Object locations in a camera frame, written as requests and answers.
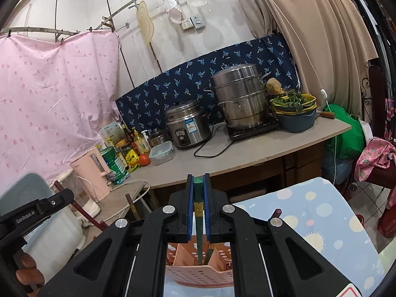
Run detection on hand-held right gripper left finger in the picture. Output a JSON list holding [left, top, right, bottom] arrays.
[[37, 174, 195, 297]]

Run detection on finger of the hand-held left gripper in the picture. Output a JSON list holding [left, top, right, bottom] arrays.
[[34, 188, 75, 217]]

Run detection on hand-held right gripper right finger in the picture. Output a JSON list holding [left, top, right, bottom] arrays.
[[202, 173, 356, 297]]

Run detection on green chopstick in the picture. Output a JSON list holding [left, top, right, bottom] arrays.
[[192, 176, 206, 267], [206, 244, 217, 266]]

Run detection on dark red chopstick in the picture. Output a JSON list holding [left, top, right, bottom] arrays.
[[53, 180, 104, 231]]

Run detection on brown chopstick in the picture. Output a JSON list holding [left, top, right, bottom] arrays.
[[124, 193, 140, 222]]

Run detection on pink perforated utensil basket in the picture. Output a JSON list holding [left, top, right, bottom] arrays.
[[165, 241, 236, 288]]

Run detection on person's left hand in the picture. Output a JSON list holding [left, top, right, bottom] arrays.
[[15, 251, 45, 292]]

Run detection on white blender jug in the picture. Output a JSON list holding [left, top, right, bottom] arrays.
[[54, 170, 101, 221]]

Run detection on white storage box green lid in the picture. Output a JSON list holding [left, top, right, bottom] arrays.
[[0, 173, 86, 256]]

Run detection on pink electric kettle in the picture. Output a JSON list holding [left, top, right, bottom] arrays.
[[70, 146, 113, 202]]

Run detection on clear plastic food container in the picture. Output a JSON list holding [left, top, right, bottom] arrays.
[[149, 141, 175, 166]]

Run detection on green tin can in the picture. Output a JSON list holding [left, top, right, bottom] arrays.
[[100, 146, 131, 185]]

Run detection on wooden counter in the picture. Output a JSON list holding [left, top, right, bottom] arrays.
[[136, 114, 353, 190]]

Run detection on yellow snack packet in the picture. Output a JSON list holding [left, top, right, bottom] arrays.
[[124, 149, 139, 171]]

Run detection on small steel pot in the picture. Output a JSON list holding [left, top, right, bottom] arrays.
[[147, 129, 170, 148]]

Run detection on yellow pump bottle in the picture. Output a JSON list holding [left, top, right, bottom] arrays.
[[135, 129, 151, 156]]

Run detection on steel rice cooker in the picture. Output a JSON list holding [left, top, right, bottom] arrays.
[[165, 99, 213, 149]]

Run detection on white green carton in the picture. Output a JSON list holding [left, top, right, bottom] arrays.
[[98, 123, 125, 147]]

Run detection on black induction cooker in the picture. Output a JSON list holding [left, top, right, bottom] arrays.
[[227, 117, 281, 140]]

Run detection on dark sauce bottles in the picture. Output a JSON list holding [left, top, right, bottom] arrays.
[[120, 124, 137, 150]]

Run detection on pink spotted curtain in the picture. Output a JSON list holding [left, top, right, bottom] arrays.
[[0, 30, 122, 189]]

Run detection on steel steamer pot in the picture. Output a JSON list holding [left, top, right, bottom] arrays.
[[203, 64, 273, 131]]

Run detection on blue dotted tablecloth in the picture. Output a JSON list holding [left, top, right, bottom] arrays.
[[161, 176, 384, 297]]

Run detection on stack of plastic basins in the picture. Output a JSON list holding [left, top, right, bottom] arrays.
[[270, 94, 318, 133]]

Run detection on navy leaf-print cloth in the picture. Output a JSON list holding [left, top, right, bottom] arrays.
[[115, 34, 301, 132]]

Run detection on green leafy vegetables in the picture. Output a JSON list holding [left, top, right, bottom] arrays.
[[271, 90, 311, 113]]

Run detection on brown loofah sponge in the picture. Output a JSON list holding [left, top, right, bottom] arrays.
[[265, 78, 283, 95]]

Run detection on green plastic bag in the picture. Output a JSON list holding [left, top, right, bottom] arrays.
[[323, 103, 366, 161]]

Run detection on pink floral cloth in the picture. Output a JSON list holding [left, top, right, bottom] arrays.
[[353, 138, 396, 184]]

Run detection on metal curtain rod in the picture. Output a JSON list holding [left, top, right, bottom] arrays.
[[0, 0, 198, 36]]

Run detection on hanging wooden cutting board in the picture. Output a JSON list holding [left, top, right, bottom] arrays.
[[136, 0, 154, 44]]

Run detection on white hanging cloth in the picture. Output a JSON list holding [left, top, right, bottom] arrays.
[[157, 0, 184, 25]]

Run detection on beige curtain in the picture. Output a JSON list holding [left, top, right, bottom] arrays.
[[247, 0, 382, 119]]

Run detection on hanging clothes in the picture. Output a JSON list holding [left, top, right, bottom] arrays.
[[332, 0, 396, 69]]

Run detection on black power cable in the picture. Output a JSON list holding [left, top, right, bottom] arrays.
[[193, 124, 234, 158]]

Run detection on white switch cable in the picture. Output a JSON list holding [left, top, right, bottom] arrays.
[[318, 88, 341, 188]]

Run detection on wall socket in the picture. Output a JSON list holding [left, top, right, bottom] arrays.
[[181, 15, 205, 31]]

